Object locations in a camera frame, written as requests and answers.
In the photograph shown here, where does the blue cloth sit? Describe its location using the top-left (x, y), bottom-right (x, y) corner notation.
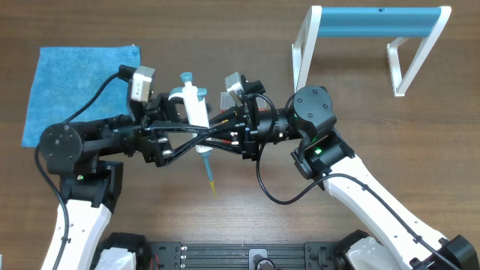
top-left (21, 45), bottom-right (142, 149)

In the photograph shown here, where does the black cable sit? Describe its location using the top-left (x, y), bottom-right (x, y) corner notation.
top-left (255, 92), bottom-right (362, 206)
top-left (34, 64), bottom-right (138, 270)

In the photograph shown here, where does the white and blue stand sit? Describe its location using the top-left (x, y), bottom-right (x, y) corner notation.
top-left (291, 4), bottom-right (452, 98)

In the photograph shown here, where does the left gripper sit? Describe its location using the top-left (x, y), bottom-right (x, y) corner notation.
top-left (140, 92), bottom-right (213, 168)

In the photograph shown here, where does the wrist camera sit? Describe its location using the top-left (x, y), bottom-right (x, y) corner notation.
top-left (127, 65), bottom-right (157, 104)
top-left (223, 71), bottom-right (248, 105)

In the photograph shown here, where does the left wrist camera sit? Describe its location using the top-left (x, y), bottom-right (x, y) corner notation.
top-left (127, 65), bottom-right (157, 104)

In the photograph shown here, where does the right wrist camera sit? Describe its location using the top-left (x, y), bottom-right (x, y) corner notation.
top-left (223, 71), bottom-right (248, 105)

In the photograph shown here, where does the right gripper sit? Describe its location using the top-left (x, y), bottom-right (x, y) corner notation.
top-left (194, 79), bottom-right (267, 161)

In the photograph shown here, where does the white pipette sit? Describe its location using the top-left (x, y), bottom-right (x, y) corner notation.
top-left (167, 71), bottom-right (218, 197)

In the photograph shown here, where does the mounting rail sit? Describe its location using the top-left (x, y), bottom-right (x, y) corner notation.
top-left (148, 241), bottom-right (338, 270)

